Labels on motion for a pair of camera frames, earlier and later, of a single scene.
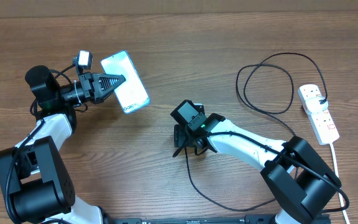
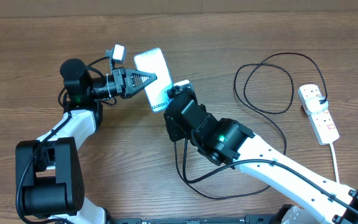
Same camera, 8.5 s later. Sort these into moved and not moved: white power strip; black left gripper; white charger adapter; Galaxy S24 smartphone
Moved: Galaxy S24 smartphone; black left gripper
Not moved: white charger adapter; white power strip
